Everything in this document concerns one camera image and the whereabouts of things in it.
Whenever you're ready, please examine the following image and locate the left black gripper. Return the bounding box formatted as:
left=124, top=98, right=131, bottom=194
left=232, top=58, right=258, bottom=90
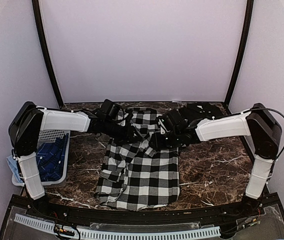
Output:
left=103, top=118, right=142, bottom=145

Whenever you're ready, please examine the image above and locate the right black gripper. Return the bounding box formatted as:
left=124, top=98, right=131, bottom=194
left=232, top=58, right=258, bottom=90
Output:
left=149, top=129, right=181, bottom=149

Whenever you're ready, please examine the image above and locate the black white plaid shirt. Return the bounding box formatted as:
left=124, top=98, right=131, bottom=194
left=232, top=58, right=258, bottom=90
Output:
left=94, top=107, right=180, bottom=211

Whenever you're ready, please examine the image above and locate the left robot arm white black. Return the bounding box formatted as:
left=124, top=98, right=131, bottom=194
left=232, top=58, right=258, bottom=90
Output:
left=8, top=99, right=141, bottom=218

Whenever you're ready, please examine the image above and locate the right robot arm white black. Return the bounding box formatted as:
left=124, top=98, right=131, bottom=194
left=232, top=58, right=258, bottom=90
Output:
left=149, top=103, right=284, bottom=217

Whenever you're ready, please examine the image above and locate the folded black shirt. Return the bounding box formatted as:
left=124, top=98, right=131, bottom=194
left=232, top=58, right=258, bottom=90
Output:
left=178, top=102, right=225, bottom=121

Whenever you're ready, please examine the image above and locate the blue plaid shirt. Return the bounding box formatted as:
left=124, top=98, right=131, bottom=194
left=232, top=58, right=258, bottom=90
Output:
left=36, top=134, right=69, bottom=182

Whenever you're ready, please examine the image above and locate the grey plastic laundry basket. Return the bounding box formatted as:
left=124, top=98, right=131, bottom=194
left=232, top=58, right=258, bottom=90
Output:
left=11, top=129, right=71, bottom=188

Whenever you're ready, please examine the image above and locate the light blue shirt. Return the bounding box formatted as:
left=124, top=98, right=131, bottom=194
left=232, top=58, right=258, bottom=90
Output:
left=6, top=155, right=21, bottom=182

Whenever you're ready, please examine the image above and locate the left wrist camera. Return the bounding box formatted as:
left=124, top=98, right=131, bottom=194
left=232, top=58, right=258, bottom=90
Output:
left=117, top=109, right=133, bottom=127

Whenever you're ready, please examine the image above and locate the right black frame post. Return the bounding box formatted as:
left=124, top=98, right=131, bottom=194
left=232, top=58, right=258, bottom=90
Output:
left=223, top=0, right=254, bottom=109

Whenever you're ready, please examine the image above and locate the black frame post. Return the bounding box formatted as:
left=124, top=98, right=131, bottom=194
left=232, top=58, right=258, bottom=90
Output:
left=31, top=0, right=64, bottom=108
left=223, top=0, right=254, bottom=109

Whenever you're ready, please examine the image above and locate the black front rail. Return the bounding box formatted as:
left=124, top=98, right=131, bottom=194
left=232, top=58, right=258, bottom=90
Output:
left=9, top=192, right=280, bottom=227

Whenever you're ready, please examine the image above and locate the grey slotted cable duct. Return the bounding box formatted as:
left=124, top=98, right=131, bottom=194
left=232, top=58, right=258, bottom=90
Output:
left=14, top=213, right=221, bottom=240

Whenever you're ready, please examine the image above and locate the left black frame post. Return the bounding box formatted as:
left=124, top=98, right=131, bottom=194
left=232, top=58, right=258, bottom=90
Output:
left=31, top=0, right=64, bottom=108

